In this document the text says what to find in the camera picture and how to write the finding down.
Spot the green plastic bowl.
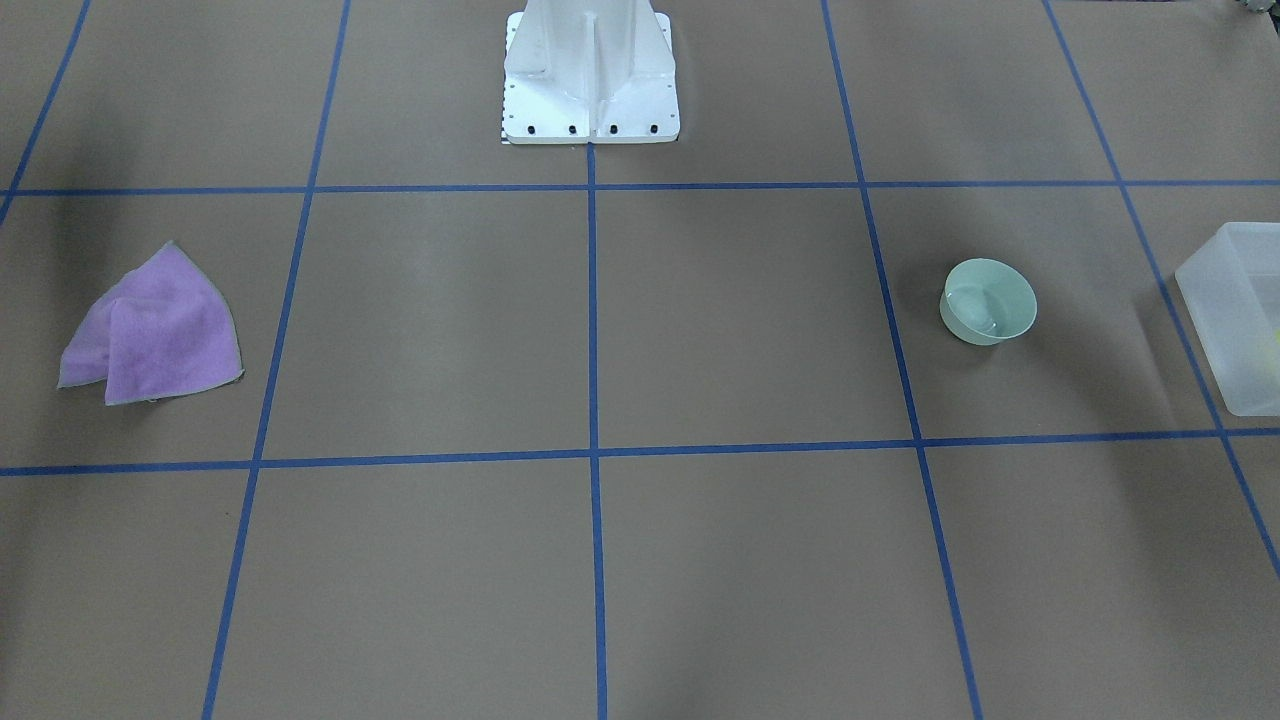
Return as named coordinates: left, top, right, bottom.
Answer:
left=940, top=258, right=1039, bottom=347

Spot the translucent plastic storage box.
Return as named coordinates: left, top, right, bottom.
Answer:
left=1175, top=222, right=1279, bottom=416

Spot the purple microfiber cloth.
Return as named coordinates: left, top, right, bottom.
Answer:
left=58, top=242, right=244, bottom=406

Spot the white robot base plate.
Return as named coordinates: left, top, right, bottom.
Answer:
left=500, top=78, right=681, bottom=145

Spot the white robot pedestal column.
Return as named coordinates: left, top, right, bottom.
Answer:
left=504, top=1, right=676, bottom=104

